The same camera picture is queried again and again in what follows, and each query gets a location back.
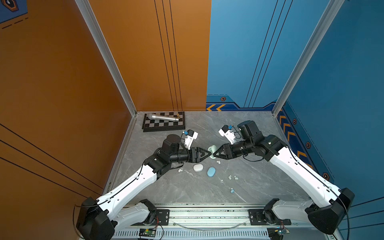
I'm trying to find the white earbud charging case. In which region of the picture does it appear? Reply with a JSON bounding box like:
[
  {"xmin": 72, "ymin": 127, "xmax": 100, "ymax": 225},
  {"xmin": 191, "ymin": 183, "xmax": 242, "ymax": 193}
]
[{"xmin": 193, "ymin": 164, "xmax": 204, "ymax": 173}]

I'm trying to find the aluminium corner post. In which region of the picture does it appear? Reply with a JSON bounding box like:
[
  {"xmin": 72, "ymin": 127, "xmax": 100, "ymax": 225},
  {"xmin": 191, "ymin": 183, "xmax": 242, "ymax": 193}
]
[
  {"xmin": 272, "ymin": 0, "xmax": 345, "ymax": 117},
  {"xmin": 75, "ymin": 0, "xmax": 137, "ymax": 117}
]

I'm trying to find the left green circuit board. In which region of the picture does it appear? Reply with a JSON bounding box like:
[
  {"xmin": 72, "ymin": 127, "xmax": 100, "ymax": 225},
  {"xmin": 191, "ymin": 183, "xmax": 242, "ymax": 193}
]
[{"xmin": 138, "ymin": 229, "xmax": 157, "ymax": 240}]

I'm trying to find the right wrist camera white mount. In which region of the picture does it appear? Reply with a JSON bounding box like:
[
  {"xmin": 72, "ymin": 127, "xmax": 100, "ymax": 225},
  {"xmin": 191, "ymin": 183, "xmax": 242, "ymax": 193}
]
[{"xmin": 219, "ymin": 125, "xmax": 236, "ymax": 145}]

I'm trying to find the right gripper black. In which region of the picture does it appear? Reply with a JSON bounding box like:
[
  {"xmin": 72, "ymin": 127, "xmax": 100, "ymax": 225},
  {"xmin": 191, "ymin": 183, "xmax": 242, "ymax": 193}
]
[{"xmin": 212, "ymin": 140, "xmax": 255, "ymax": 160}]

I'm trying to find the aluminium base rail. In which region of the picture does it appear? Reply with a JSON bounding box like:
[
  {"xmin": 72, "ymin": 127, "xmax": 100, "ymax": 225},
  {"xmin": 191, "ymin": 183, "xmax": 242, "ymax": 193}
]
[{"xmin": 113, "ymin": 203, "xmax": 343, "ymax": 240}]

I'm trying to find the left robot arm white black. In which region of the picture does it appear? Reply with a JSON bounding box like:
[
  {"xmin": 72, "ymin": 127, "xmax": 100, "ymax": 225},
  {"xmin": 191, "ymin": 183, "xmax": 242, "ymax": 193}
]
[{"xmin": 74, "ymin": 134, "xmax": 212, "ymax": 240}]

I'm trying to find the right green circuit board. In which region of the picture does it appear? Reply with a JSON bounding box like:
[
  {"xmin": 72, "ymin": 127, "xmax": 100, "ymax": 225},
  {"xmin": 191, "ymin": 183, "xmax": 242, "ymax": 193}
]
[{"xmin": 267, "ymin": 228, "xmax": 290, "ymax": 240}]

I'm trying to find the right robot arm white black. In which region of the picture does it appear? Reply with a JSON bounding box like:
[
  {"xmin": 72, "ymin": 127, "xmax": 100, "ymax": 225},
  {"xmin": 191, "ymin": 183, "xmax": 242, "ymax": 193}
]
[{"xmin": 213, "ymin": 120, "xmax": 355, "ymax": 235}]

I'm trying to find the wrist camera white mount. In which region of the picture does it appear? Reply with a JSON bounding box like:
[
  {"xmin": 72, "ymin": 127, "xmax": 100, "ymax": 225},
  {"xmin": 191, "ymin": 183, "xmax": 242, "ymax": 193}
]
[
  {"xmin": 183, "ymin": 130, "xmax": 198, "ymax": 150},
  {"xmin": 219, "ymin": 125, "xmax": 236, "ymax": 145}
]

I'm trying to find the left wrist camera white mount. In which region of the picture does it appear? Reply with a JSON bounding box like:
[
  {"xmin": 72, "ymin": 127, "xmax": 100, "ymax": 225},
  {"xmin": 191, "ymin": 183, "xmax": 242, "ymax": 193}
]
[{"xmin": 183, "ymin": 130, "xmax": 198, "ymax": 150}]

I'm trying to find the black white chessboard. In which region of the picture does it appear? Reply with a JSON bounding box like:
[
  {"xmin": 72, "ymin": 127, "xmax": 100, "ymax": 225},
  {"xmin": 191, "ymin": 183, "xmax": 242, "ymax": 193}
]
[{"xmin": 142, "ymin": 112, "xmax": 186, "ymax": 132}]

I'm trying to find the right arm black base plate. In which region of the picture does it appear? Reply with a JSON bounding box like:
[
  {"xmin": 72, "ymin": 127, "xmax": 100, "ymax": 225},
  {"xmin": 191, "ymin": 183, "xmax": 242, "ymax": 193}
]
[{"xmin": 248, "ymin": 209, "xmax": 292, "ymax": 226}]

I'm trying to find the right aluminium corner post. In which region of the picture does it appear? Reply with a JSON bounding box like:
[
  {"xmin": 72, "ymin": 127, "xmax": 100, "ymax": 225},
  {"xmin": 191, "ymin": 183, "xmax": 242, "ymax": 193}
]
[{"xmin": 272, "ymin": 0, "xmax": 345, "ymax": 117}]

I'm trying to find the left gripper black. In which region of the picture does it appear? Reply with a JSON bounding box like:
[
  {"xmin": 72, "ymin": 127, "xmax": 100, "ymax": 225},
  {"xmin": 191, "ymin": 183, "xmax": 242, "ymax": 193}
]
[{"xmin": 168, "ymin": 147, "xmax": 211, "ymax": 165}]

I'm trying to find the silver microphone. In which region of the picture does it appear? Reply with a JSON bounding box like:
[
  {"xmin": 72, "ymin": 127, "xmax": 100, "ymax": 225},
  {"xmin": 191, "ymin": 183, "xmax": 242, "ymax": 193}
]
[{"xmin": 148, "ymin": 114, "xmax": 180, "ymax": 122}]

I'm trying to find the mint green earbud charging case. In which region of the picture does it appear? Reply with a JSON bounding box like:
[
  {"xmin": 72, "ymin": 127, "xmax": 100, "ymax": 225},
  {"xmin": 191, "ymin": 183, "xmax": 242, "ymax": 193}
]
[{"xmin": 208, "ymin": 145, "xmax": 218, "ymax": 159}]

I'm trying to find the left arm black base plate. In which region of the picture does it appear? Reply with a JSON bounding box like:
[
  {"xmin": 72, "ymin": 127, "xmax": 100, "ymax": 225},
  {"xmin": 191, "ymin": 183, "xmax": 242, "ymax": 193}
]
[{"xmin": 133, "ymin": 209, "xmax": 170, "ymax": 226}]

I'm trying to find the green circuit board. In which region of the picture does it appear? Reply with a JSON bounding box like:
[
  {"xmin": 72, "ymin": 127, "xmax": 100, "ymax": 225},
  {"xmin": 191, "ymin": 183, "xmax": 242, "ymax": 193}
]
[
  {"xmin": 138, "ymin": 229, "xmax": 157, "ymax": 240},
  {"xmin": 267, "ymin": 228, "xmax": 290, "ymax": 240}
]

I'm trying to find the left aluminium corner post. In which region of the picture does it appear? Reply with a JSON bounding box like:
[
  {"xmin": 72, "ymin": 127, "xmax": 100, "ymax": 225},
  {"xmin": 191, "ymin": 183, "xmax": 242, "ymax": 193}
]
[{"xmin": 75, "ymin": 0, "xmax": 137, "ymax": 117}]

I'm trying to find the blue earbud charging case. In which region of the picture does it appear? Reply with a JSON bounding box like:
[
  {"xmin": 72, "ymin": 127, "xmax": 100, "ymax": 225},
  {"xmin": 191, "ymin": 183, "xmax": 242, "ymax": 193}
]
[{"xmin": 207, "ymin": 167, "xmax": 216, "ymax": 178}]

